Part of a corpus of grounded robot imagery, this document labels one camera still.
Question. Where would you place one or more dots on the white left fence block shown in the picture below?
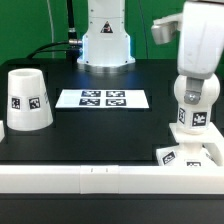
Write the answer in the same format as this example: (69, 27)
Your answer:
(2, 133)

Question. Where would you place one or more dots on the white lamp base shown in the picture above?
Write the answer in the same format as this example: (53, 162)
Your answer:
(192, 150)

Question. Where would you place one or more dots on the white lamp bulb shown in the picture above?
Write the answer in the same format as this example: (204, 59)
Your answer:
(195, 119)

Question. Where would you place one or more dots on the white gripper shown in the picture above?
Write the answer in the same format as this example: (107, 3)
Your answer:
(201, 43)

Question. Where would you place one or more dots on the white lamp shade cone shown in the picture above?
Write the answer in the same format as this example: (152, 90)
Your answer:
(28, 107)

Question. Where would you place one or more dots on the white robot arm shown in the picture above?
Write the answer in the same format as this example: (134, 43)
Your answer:
(106, 45)

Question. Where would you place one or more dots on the white front fence bar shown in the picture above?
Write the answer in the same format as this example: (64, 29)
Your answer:
(110, 179)

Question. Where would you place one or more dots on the white marker tag sheet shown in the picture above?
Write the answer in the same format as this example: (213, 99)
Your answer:
(86, 98)

